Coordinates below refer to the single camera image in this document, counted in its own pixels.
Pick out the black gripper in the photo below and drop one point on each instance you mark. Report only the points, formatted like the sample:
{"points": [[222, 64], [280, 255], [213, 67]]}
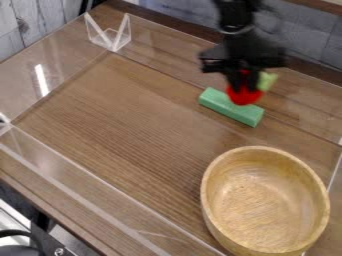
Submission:
{"points": [[242, 51]]}

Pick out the red plush fruit green leaf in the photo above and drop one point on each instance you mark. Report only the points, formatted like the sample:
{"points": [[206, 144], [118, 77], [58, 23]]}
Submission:
{"points": [[246, 97]]}

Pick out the wooden bowl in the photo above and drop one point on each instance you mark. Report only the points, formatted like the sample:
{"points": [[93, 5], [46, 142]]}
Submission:
{"points": [[265, 202]]}

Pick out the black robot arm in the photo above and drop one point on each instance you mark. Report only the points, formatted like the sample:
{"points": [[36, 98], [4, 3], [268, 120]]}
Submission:
{"points": [[237, 17]]}

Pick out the green foam block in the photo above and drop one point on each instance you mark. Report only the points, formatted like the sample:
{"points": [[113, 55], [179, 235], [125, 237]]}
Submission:
{"points": [[217, 101]]}

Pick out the black metal stand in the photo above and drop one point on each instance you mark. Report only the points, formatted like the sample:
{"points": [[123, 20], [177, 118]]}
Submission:
{"points": [[52, 247]]}

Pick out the clear acrylic corner bracket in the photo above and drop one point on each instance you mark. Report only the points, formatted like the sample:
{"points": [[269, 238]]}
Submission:
{"points": [[111, 39]]}

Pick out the clear acrylic tray wall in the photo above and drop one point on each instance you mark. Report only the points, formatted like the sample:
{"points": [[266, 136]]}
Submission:
{"points": [[107, 218]]}

